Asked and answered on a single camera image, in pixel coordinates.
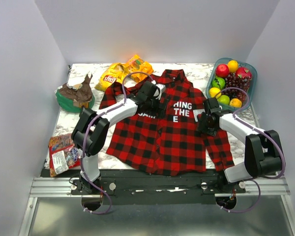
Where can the orange snack bag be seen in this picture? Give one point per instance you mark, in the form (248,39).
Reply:
(136,64)

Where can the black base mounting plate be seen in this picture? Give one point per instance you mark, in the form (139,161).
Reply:
(130,187)

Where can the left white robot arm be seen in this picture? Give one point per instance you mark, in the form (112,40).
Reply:
(91,130)

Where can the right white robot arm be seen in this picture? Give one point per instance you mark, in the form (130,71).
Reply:
(263,155)

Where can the purple grape bunch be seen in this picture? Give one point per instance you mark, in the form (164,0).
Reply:
(232,81)

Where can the yellow lemon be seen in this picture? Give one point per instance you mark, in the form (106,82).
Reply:
(215,92)

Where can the teal plastic fruit container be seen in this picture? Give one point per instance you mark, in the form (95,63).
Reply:
(249,94)

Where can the red dragon fruit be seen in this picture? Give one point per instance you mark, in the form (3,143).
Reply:
(243,72)

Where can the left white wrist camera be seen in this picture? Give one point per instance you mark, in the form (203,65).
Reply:
(160,89)

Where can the green bowl with brown paper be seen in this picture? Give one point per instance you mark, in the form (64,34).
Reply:
(72,98)

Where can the yellow Lays chips bag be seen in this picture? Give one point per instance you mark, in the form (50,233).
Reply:
(114,73)

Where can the light green lime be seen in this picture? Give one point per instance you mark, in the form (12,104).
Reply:
(224,99)

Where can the orange fruit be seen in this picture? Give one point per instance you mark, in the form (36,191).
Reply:
(233,66)
(235,103)

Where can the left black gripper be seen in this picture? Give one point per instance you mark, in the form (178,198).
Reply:
(158,112)

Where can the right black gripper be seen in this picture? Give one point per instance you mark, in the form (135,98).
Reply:
(201,127)

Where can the orange fruit top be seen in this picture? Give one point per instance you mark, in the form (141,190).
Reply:
(233,66)

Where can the red apple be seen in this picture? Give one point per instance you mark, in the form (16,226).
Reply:
(222,71)

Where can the red black plaid shirt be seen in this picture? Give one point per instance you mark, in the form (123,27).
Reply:
(170,145)

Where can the orange fruit bottom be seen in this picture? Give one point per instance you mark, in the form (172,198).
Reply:
(235,103)

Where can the red candy snack bag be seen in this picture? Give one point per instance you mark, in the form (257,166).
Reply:
(63,154)

